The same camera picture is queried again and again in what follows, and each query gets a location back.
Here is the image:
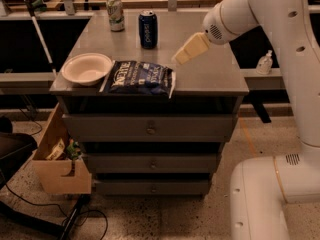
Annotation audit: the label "black chair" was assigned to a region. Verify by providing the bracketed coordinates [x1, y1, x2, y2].
[0, 116, 37, 188]

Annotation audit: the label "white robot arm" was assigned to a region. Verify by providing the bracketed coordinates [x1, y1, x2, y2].
[173, 0, 320, 240]

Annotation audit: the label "white paper bowl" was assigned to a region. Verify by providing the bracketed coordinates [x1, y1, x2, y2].
[60, 53, 113, 86]

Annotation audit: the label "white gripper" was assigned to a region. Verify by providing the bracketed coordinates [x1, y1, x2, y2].
[172, 2, 239, 65]

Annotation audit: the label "snack packets in box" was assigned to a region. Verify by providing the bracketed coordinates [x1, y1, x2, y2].
[46, 138, 82, 161]

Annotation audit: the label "black floor cable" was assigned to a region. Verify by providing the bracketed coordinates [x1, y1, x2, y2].
[0, 170, 110, 240]

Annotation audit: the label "wooden box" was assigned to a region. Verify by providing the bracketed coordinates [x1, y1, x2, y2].
[32, 105, 92, 194]

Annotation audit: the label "hand sanitizer bottle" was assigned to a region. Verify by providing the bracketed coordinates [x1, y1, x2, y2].
[256, 50, 273, 75]

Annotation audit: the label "white pole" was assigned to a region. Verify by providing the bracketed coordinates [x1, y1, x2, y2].
[23, 0, 57, 77]

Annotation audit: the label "green white soda can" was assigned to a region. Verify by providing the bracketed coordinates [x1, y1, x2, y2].
[106, 0, 125, 32]

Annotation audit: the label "blue pepsi can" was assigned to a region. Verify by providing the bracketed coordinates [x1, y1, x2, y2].
[138, 10, 158, 49]

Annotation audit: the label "blue chip bag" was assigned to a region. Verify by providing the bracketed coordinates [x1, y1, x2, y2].
[99, 60, 176, 98]

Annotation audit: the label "grey drawer cabinet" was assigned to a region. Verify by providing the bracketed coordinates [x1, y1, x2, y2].
[50, 10, 248, 195]

